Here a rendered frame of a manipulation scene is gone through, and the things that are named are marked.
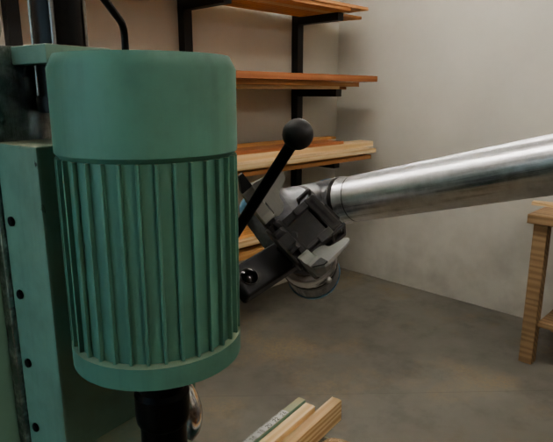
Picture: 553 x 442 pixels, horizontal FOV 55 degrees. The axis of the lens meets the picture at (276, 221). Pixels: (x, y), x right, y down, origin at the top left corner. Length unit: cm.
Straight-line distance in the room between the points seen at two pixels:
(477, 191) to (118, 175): 55
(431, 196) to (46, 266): 57
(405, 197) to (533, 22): 298
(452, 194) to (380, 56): 347
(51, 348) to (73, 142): 25
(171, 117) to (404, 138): 375
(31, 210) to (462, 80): 355
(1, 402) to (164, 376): 27
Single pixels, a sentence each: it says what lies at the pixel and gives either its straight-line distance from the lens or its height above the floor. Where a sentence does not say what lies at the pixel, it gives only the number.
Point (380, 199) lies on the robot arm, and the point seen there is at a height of 130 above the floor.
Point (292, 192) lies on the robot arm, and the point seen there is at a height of 130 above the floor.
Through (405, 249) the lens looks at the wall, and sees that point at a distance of 429.
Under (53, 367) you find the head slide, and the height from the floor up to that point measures 118.
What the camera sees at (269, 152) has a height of 112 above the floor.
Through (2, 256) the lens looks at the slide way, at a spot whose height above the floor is 129.
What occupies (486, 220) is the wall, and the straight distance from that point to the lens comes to 394.
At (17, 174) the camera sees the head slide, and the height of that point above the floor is 139.
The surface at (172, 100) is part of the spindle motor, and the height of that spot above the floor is 146.
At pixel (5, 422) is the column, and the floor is 109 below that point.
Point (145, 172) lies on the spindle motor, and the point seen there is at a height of 140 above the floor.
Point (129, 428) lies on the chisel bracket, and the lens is 73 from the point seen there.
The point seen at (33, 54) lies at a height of 151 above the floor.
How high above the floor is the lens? 147
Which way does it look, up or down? 13 degrees down
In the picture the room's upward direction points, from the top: straight up
